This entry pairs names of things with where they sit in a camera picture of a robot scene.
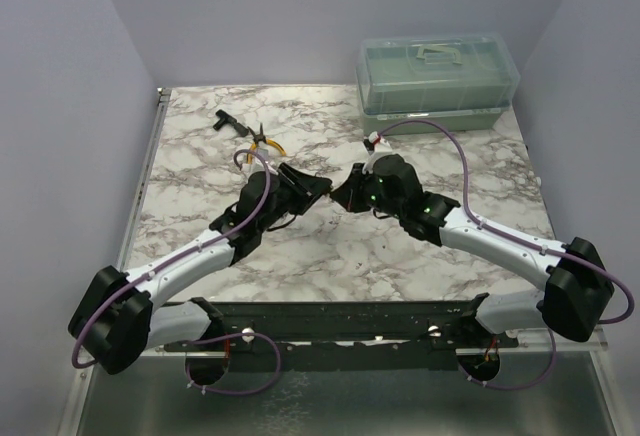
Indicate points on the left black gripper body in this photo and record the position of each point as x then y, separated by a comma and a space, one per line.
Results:
285, 195

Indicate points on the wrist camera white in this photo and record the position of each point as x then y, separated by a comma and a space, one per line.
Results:
256, 163
377, 147

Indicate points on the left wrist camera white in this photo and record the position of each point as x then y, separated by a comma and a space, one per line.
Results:
256, 163

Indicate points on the yellow handled pliers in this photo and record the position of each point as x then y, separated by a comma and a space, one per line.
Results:
258, 138

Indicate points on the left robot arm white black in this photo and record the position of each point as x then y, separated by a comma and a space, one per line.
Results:
124, 313

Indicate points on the aluminium side rail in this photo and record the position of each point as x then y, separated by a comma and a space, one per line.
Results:
124, 253

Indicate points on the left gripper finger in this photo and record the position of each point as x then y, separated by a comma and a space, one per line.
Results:
299, 203
304, 183

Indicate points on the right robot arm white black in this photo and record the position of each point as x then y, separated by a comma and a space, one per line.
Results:
569, 293

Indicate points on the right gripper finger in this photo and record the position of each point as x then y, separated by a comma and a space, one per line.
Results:
356, 175
343, 196

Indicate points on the black front mounting rail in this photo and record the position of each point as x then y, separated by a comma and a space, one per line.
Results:
305, 336

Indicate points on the black T-shaped tool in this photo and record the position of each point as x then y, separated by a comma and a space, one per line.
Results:
225, 119

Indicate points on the clear lid grey toolbox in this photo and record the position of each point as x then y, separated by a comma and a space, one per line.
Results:
464, 82

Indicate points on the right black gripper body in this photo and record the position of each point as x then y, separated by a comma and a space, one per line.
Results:
368, 196

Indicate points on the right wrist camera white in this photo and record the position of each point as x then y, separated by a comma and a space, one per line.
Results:
377, 147

